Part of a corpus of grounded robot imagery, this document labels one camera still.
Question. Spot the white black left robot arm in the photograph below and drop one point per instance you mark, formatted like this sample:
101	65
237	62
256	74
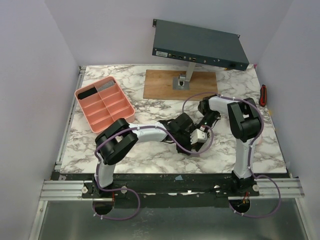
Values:
115	142

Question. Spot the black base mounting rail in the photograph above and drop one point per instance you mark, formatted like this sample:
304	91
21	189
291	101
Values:
129	190

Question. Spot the red black utility knife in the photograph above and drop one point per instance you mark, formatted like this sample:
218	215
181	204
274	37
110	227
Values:
263	96

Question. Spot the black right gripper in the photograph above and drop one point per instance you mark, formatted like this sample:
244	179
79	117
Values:
202	124

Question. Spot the blue-grey rack network device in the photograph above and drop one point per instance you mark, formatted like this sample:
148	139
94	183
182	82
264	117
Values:
198	45

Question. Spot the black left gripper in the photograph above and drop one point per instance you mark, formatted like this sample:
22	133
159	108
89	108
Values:
189	146

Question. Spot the pink compartment organizer tray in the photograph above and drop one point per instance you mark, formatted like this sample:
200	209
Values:
103	108

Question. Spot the wooden base board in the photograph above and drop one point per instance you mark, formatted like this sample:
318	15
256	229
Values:
170	85

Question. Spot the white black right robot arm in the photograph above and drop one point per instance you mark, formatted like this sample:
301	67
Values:
246	125

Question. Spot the metal support stand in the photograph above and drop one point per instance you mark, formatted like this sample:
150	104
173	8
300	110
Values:
186	76

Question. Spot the grey striped item in tray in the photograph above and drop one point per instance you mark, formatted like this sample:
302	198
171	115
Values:
106	85

